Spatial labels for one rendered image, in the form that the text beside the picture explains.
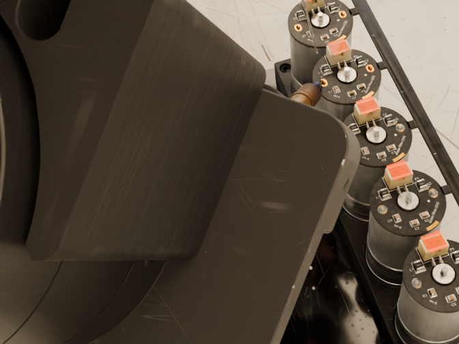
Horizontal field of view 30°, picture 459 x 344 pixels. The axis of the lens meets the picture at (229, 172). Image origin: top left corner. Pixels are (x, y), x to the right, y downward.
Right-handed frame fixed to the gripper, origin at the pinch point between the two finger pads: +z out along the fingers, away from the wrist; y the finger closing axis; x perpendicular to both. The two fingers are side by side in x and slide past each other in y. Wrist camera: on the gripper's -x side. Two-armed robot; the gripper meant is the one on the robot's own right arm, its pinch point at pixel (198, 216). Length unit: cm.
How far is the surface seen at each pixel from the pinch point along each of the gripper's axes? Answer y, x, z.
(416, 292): -6.1, -0.1, 4.6
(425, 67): -2.0, -8.8, 16.2
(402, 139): -3.5, -4.6, 7.0
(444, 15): -1.7, -11.7, 17.7
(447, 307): -7.1, 0.0, 4.6
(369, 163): -2.9, -3.4, 6.4
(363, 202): -2.8, -2.1, 8.9
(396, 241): -4.7, -1.3, 6.0
